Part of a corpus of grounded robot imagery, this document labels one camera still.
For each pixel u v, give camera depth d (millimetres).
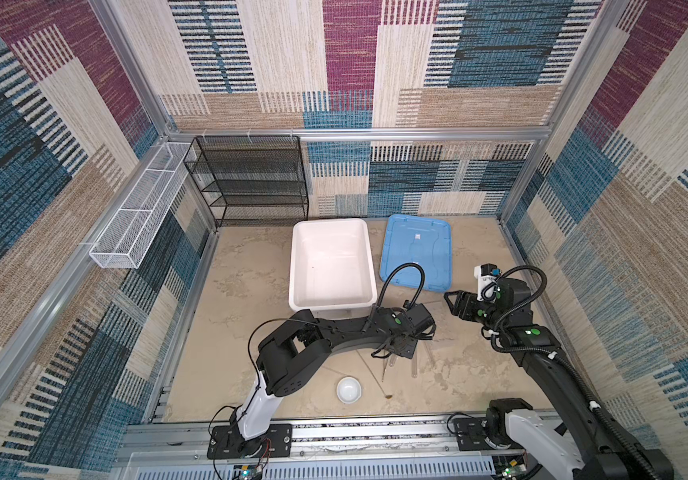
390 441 744
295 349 536
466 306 715
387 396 795
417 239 1148
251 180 1091
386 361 853
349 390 797
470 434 732
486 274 718
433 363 851
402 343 640
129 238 916
